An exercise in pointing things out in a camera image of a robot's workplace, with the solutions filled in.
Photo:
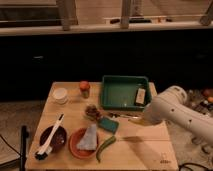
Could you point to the small box in tray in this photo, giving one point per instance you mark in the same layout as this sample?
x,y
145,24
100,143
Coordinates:
x,y
140,96

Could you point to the green chili pepper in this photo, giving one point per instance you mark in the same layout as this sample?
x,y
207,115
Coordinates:
x,y
103,146

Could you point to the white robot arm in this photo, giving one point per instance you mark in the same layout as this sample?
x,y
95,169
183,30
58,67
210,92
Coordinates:
x,y
170,105

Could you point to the orange-lid spice jar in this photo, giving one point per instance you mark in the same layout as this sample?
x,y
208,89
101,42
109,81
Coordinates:
x,y
84,88

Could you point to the green plastic tray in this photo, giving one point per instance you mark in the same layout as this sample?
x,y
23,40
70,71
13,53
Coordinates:
x,y
120,92

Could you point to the metal knife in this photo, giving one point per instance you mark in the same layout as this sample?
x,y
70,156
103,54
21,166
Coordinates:
x,y
121,115

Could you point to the orange plate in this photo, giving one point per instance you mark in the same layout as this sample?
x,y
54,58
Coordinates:
x,y
74,140

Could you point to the white cup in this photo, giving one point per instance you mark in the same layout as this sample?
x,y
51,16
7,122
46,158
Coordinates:
x,y
60,95

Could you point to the teal sponge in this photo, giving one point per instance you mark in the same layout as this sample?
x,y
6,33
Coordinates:
x,y
108,124

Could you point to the glass bowl with nuts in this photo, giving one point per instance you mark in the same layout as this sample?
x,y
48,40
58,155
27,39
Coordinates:
x,y
92,112

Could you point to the white folded cloth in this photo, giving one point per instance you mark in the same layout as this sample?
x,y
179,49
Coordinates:
x,y
89,138

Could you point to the black stand post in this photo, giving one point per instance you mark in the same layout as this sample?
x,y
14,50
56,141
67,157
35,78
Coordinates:
x,y
24,136

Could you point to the dark brown bowl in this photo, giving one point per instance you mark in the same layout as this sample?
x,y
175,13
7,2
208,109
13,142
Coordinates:
x,y
58,141

